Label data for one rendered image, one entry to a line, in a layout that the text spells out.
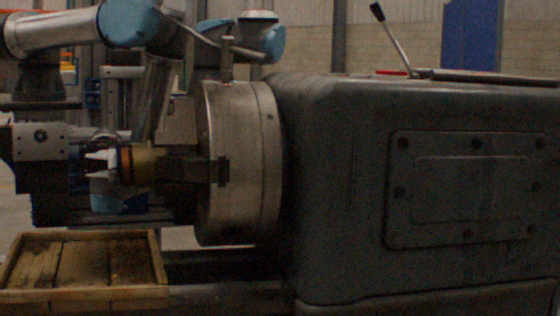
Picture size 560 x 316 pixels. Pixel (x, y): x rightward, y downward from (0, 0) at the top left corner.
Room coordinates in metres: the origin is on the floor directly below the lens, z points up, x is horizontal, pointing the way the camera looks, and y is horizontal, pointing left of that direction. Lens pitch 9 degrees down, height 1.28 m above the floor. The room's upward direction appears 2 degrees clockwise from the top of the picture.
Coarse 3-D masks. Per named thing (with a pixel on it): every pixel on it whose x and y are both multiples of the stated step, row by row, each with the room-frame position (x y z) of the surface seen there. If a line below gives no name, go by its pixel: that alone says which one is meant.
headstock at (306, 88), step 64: (320, 128) 0.98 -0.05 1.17; (384, 128) 1.03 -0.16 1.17; (448, 128) 1.07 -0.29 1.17; (512, 128) 1.11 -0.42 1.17; (320, 192) 0.98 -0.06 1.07; (384, 192) 1.03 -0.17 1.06; (448, 192) 1.05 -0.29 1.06; (512, 192) 1.09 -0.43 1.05; (320, 256) 0.98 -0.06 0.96; (384, 256) 1.03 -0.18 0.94; (448, 256) 1.07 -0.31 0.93; (512, 256) 1.11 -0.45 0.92
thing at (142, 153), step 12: (132, 144) 1.10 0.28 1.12; (144, 144) 1.10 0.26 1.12; (120, 156) 1.07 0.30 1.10; (132, 156) 1.07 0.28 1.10; (144, 156) 1.07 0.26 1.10; (156, 156) 1.09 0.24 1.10; (120, 168) 1.06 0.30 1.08; (132, 168) 1.07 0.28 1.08; (144, 168) 1.07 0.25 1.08; (156, 168) 1.08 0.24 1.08; (120, 180) 1.06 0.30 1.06; (132, 180) 1.07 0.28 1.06; (144, 180) 1.07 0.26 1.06; (156, 180) 1.10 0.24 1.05
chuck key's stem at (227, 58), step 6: (228, 36) 1.11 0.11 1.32; (222, 42) 1.10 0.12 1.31; (228, 42) 1.10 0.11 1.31; (222, 48) 1.10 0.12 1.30; (228, 48) 1.10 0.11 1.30; (222, 54) 1.10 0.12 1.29; (228, 54) 1.10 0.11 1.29; (222, 60) 1.11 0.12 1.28; (228, 60) 1.10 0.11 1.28; (222, 66) 1.11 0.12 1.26; (228, 66) 1.11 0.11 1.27; (222, 72) 1.12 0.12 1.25; (228, 72) 1.11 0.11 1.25; (222, 78) 1.12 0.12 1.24; (228, 78) 1.12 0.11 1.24
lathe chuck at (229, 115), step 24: (216, 96) 1.06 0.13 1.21; (240, 96) 1.07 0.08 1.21; (216, 120) 1.02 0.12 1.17; (240, 120) 1.03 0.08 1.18; (216, 144) 1.00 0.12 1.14; (240, 144) 1.01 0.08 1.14; (240, 168) 1.00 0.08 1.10; (216, 192) 0.99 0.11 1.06; (240, 192) 1.00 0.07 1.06; (216, 216) 1.00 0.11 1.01; (240, 216) 1.02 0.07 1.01; (216, 240) 1.05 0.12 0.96; (240, 240) 1.06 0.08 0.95
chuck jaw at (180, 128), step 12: (180, 108) 1.17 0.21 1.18; (192, 108) 1.18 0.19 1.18; (168, 120) 1.15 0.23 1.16; (180, 120) 1.16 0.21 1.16; (192, 120) 1.17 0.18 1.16; (156, 132) 1.13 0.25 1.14; (168, 132) 1.14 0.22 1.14; (180, 132) 1.14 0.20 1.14; (192, 132) 1.15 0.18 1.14; (156, 144) 1.12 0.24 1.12; (168, 144) 1.12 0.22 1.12; (180, 144) 1.13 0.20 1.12; (192, 144) 1.14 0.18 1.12
